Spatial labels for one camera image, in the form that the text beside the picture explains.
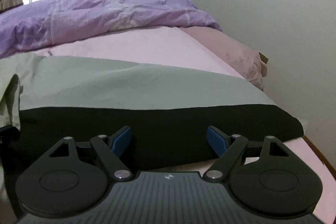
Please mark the pink pillow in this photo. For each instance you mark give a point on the pink pillow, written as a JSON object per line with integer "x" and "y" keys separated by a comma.
{"x": 246, "y": 61}

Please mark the purple duvet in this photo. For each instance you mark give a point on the purple duvet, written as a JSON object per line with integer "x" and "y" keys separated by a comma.
{"x": 48, "y": 23}

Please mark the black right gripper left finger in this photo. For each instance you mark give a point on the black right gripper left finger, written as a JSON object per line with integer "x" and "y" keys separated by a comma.
{"x": 95, "y": 160}

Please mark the brass low wall socket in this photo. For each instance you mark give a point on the brass low wall socket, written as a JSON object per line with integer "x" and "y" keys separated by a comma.
{"x": 263, "y": 58}

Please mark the grey and black jacket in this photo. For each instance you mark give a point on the grey and black jacket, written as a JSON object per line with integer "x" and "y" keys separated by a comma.
{"x": 46, "y": 98}

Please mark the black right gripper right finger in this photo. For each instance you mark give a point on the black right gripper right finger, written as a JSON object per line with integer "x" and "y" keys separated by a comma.
{"x": 233, "y": 150}

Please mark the pink cartoon bed sheet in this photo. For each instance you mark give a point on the pink cartoon bed sheet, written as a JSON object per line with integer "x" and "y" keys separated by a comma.
{"x": 173, "y": 47}

